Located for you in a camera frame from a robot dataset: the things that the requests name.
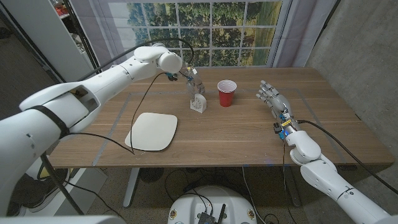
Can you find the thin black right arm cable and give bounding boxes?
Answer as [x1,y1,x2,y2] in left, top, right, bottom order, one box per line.
[281,138,295,224]

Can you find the red plastic cup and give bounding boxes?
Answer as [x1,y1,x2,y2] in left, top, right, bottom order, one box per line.
[216,80,238,108]

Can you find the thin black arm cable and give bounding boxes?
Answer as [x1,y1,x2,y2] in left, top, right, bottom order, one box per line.
[67,72,170,156]
[281,138,295,224]

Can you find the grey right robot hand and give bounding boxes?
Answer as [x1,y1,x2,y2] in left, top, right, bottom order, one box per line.
[255,80,300,133]

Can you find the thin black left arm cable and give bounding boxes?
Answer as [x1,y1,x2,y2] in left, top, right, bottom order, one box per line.
[67,72,170,156]

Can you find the white storage cabinet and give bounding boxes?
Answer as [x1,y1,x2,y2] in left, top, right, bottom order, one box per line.
[0,0,105,85]

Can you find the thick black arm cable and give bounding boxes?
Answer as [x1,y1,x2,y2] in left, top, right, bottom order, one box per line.
[39,37,195,216]
[297,119,398,195]

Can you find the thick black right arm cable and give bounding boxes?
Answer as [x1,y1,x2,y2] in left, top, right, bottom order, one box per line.
[297,119,398,195]

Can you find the printed window backdrop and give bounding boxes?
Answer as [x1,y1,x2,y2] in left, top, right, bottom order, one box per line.
[68,0,340,83]

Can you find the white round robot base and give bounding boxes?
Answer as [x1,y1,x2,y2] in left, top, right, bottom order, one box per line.
[167,185,258,224]

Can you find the grey table leg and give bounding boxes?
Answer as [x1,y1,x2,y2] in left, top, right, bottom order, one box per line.
[123,167,141,208]
[281,166,302,208]

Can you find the white floor panel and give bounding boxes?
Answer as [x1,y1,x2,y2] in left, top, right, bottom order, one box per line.
[23,158,108,217]

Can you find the red shelf item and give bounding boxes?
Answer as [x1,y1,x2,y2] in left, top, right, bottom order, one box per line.
[54,2,69,16]

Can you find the grey floor cable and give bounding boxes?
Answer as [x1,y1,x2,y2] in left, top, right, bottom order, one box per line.
[241,166,259,224]

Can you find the black backdrop stand pole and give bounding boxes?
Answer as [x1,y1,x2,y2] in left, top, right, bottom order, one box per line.
[313,0,342,48]

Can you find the white kitchen timer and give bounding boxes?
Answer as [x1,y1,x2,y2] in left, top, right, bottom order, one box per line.
[190,92,207,114]

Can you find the yellow floor item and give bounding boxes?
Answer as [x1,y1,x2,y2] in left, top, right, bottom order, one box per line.
[39,166,53,180]

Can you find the white paper plate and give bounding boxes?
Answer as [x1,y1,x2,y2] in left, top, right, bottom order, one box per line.
[124,112,178,152]

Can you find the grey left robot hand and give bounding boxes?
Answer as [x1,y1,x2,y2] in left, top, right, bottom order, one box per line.
[181,65,206,105]

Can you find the black antenna device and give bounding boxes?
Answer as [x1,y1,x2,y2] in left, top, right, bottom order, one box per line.
[197,203,226,224]

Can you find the black floor fan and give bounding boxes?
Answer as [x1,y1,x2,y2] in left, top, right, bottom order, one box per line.
[139,167,165,184]

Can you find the black sneaker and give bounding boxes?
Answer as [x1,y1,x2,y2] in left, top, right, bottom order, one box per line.
[6,202,29,217]
[11,167,71,210]

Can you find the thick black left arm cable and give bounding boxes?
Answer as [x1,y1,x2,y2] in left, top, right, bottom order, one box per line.
[39,37,195,216]

